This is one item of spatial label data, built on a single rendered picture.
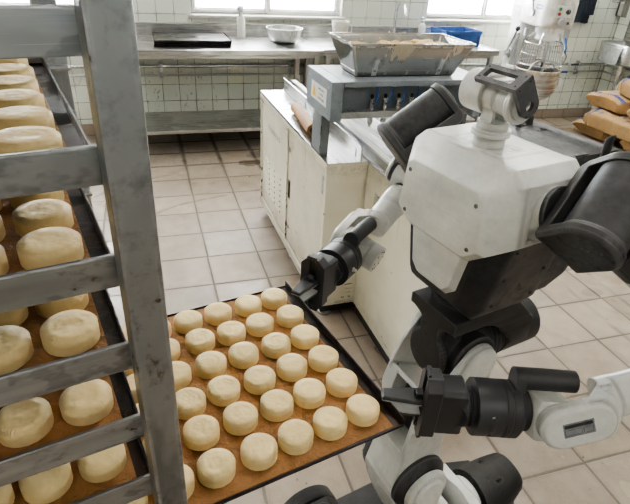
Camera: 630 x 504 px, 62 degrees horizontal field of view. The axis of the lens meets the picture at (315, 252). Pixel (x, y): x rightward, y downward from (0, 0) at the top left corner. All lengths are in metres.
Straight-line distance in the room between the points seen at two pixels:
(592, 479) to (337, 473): 0.94
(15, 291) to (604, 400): 0.76
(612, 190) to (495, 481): 1.09
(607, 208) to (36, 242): 0.68
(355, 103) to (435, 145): 1.41
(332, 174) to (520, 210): 1.53
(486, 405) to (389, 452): 0.47
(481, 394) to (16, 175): 0.67
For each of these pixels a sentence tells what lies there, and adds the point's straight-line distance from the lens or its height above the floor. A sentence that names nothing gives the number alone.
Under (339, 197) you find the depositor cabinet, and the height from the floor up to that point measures 0.68.
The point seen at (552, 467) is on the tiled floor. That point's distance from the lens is 2.31.
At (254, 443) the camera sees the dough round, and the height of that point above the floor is 1.06.
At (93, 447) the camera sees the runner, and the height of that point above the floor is 1.22.
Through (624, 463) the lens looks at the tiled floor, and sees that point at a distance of 2.47.
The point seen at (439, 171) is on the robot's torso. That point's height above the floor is 1.33.
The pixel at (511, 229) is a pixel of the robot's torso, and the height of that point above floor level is 1.29.
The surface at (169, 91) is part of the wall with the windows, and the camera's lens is 5.30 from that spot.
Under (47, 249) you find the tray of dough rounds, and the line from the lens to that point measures 0.48.
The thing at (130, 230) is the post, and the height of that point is 1.46.
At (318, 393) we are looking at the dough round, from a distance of 0.82.
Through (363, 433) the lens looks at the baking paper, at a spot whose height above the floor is 1.04.
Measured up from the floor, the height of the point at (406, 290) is 0.48.
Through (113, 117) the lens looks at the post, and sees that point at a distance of 0.37.
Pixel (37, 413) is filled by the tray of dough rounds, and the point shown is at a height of 1.24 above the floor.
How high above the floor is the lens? 1.65
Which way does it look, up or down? 30 degrees down
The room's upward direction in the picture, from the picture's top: 4 degrees clockwise
